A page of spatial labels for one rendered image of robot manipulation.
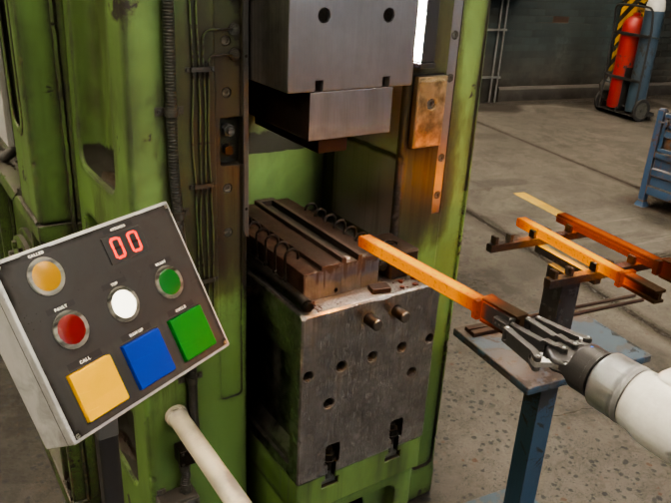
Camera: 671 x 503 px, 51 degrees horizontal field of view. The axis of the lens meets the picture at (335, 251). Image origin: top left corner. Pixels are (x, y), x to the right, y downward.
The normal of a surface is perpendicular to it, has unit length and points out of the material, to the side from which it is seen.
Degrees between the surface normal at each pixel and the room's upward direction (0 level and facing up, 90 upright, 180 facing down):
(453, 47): 90
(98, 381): 60
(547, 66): 88
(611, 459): 0
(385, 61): 90
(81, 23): 90
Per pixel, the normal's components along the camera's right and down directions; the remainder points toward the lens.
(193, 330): 0.76, -0.25
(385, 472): 0.55, 0.36
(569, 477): 0.05, -0.92
